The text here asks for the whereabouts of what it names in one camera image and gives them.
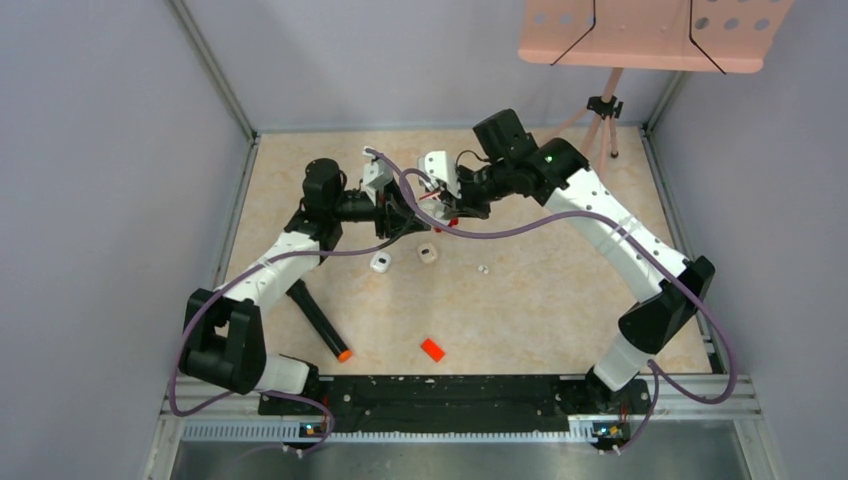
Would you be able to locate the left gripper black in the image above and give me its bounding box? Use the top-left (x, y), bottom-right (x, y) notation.
top-left (330, 176), bottom-right (431, 239)

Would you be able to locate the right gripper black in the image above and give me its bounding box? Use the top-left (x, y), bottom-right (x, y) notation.
top-left (440, 159), bottom-right (514, 222)

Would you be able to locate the beige earbud case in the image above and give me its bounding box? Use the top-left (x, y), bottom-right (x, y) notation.
top-left (417, 243), bottom-right (438, 265)

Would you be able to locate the white earbud case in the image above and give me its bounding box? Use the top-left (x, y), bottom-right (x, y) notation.
top-left (418, 198), bottom-right (450, 228)
top-left (370, 251), bottom-right (392, 274)

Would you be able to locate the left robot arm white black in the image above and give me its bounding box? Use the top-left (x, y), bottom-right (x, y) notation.
top-left (177, 158), bottom-right (430, 414)

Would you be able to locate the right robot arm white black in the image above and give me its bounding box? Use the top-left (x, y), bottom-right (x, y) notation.
top-left (418, 109), bottom-right (715, 412)

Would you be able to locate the red block with windows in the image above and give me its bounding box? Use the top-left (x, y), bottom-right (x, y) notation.
top-left (433, 218), bottom-right (459, 233)

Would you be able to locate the black marker orange cap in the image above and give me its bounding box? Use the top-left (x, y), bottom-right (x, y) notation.
top-left (286, 280), bottom-right (353, 363)

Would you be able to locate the small orange red block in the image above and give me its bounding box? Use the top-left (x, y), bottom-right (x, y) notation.
top-left (420, 338), bottom-right (445, 362)

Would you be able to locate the pink music stand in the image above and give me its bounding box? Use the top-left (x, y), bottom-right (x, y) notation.
top-left (516, 0), bottom-right (796, 175)

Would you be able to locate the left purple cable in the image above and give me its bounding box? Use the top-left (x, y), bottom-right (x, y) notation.
top-left (168, 148), bottom-right (420, 458)

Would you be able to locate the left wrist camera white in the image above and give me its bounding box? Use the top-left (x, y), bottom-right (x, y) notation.
top-left (361, 146), bottom-right (394, 206)

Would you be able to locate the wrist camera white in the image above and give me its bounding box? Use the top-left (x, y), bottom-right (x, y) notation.
top-left (417, 150), bottom-right (462, 199)
top-left (361, 146), bottom-right (394, 206)

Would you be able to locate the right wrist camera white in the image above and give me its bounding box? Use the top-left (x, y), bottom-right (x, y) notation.
top-left (417, 150), bottom-right (462, 199)

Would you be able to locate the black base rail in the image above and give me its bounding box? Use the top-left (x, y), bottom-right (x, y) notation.
top-left (258, 375), bottom-right (650, 433)

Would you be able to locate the grey cable duct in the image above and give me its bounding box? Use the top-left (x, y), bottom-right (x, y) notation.
top-left (182, 420), bottom-right (613, 445)

